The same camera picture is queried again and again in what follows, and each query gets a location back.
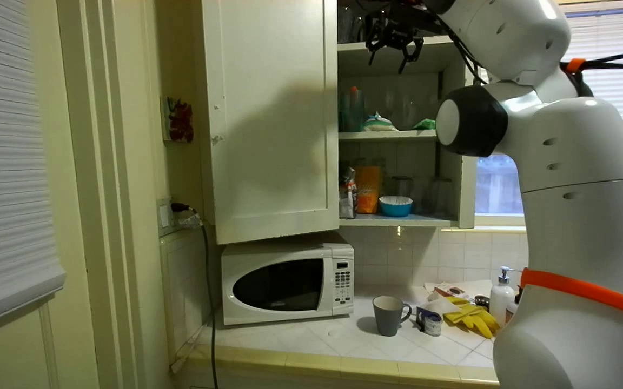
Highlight small blue white cup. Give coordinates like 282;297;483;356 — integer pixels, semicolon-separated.
414;304;445;338

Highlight white wall cabinet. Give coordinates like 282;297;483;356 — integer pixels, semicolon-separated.
336;0;481;232

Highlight wall power outlet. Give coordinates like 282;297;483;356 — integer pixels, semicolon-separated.
157;198;203;232

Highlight white microwave oven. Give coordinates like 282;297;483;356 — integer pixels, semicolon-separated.
218;239;357;331

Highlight black power cable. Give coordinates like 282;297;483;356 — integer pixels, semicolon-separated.
198;213;222;389

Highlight red wall decoration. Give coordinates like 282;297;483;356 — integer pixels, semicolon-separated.
164;94;195;145

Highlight white cabinet door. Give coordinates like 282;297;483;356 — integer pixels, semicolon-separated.
198;0;343;246

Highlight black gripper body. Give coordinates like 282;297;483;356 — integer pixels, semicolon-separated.
361;0;429;50

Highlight teal translucent plastic cup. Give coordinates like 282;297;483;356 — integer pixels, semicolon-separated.
338;83;365;134

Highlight orange container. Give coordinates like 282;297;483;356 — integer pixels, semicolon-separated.
352;164;386;216

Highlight green plastic bag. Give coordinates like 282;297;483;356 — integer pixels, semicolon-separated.
411;115;440;131

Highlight white window blind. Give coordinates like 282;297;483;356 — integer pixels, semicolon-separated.
0;0;70;338

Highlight yellow rubber gloves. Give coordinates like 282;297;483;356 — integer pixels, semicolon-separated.
442;295;506;342

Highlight kitchen window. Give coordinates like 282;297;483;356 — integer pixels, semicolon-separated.
475;0;623;228

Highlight grey ceramic mug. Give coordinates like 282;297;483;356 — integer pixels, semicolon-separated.
370;294;416;338

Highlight silver pump soap bottle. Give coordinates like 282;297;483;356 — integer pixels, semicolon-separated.
489;264;522;328

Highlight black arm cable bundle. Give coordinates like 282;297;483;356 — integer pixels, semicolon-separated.
557;50;623;82

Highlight cream panelled room door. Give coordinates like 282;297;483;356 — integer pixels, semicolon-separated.
26;0;166;389

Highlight blue bowl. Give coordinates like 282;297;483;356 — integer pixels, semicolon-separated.
377;191;416;221

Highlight rice bag with green label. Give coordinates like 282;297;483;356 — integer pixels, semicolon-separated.
361;110;401;134

